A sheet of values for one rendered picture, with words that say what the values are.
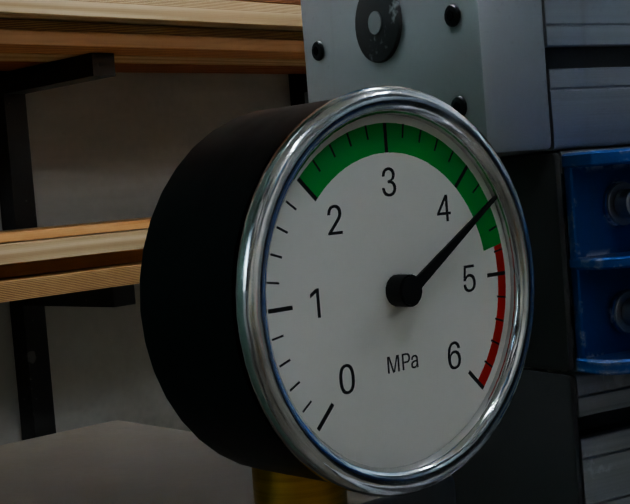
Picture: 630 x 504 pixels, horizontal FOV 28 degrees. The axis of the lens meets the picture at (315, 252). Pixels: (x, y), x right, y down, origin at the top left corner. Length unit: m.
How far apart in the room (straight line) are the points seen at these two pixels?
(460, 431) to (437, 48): 0.32
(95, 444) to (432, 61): 0.26
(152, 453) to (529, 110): 0.26
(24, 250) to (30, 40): 0.42
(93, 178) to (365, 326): 3.06
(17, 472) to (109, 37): 2.43
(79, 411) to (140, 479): 2.96
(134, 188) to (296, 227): 3.14
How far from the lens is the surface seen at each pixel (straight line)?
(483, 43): 0.49
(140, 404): 3.34
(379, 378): 0.19
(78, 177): 3.22
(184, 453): 0.28
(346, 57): 0.57
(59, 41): 2.62
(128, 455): 0.29
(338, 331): 0.19
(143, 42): 2.75
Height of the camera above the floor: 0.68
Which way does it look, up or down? 3 degrees down
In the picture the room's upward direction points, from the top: 5 degrees counter-clockwise
